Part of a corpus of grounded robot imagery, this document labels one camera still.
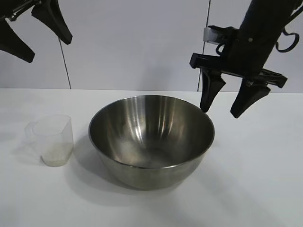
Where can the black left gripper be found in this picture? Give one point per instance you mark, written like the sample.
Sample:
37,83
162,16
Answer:
16,9

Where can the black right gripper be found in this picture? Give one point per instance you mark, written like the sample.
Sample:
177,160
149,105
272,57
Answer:
248,59

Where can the stainless steel mixing bowl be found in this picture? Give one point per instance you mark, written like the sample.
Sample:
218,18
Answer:
151,132

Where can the clear plastic measuring cup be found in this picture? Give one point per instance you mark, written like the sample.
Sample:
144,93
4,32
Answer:
54,132

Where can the white rice grains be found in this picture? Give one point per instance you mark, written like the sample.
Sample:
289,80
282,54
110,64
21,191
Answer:
56,157

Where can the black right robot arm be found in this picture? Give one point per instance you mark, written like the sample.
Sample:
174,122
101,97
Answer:
265,14

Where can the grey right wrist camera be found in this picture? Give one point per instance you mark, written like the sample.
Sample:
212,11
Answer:
213,35

